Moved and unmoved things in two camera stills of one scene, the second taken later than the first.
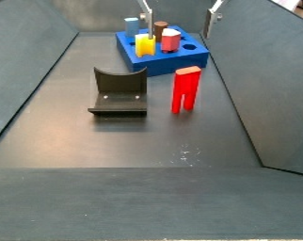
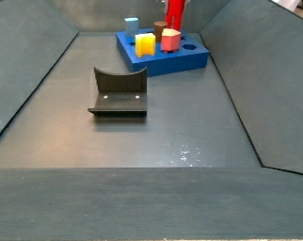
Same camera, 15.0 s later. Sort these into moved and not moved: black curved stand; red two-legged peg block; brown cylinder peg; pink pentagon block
Moved: red two-legged peg block
Not moved: brown cylinder peg; pink pentagon block; black curved stand
